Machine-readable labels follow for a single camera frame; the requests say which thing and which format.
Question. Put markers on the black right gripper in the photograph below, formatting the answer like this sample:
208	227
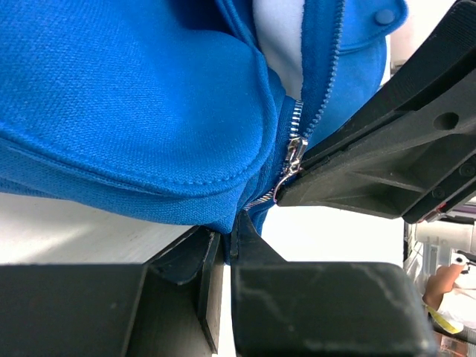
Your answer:
411	147

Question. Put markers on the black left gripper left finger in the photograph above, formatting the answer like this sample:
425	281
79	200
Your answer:
168	305

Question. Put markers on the blue zip-up jacket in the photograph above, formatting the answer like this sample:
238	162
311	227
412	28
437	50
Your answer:
179	112

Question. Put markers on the silver zipper pull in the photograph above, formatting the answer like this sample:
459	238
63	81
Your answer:
295	152

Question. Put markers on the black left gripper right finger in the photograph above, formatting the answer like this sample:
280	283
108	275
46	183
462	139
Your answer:
282	308

